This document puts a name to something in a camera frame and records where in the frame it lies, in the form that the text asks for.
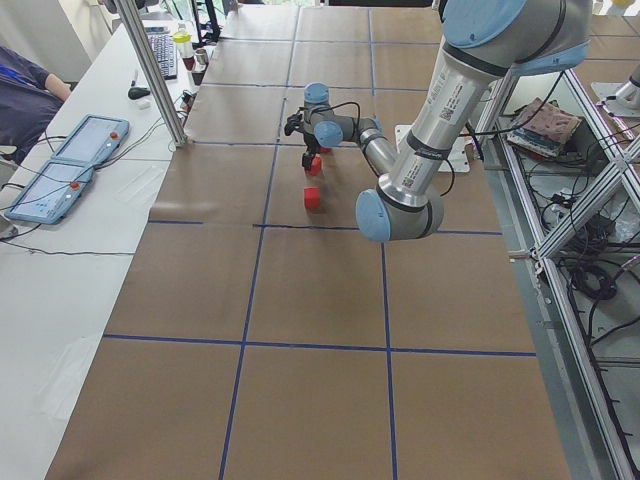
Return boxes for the seated person in blue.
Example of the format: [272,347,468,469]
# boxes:
[1,46,72,164]

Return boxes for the blue teach pendant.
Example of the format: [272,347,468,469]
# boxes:
[52,115,130,166]
[5,160,94,225]

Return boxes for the aluminium frame post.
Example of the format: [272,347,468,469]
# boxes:
[114,0,187,147]

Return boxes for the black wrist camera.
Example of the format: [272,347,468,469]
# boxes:
[283,112,305,137]

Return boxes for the lower blue teach pendant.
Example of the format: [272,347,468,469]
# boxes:
[5,160,94,225]

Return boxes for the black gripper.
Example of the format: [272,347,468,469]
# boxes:
[301,135,321,170]

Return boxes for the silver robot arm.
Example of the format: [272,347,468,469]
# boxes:
[285,1,592,242]

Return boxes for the black keyboard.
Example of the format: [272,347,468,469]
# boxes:
[147,33,178,80]

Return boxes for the upper blue teach pendant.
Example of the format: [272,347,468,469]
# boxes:
[52,115,130,166]

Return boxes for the black computer mouse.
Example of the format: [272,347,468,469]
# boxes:
[128,86,151,100]

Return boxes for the white pedestal column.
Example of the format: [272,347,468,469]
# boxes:
[394,124,471,173]

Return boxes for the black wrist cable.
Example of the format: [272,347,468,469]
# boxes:
[319,101,363,132]

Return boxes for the yellow lid bottle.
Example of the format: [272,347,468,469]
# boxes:
[173,29,194,60]

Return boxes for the metal cup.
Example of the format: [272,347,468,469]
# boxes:
[194,48,209,65]

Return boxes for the stack of books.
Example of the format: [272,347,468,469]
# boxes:
[506,98,582,158]

